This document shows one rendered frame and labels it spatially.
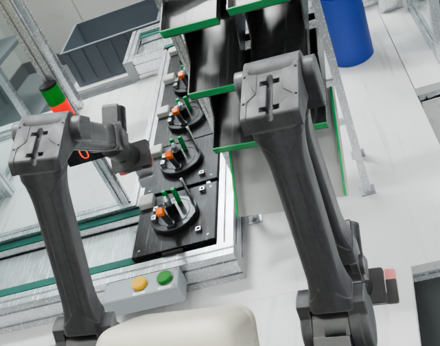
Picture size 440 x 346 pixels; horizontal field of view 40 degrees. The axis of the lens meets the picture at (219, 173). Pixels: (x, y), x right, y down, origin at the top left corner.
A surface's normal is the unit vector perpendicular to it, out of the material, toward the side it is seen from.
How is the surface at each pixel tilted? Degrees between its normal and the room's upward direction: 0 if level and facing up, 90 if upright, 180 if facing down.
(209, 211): 0
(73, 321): 78
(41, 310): 90
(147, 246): 0
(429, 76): 0
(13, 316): 90
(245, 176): 45
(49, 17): 90
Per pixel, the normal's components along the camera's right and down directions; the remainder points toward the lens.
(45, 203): 0.00, 0.42
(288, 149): -0.20, 0.51
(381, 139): -0.34, -0.75
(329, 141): -0.37, -0.07
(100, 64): -0.02, 0.62
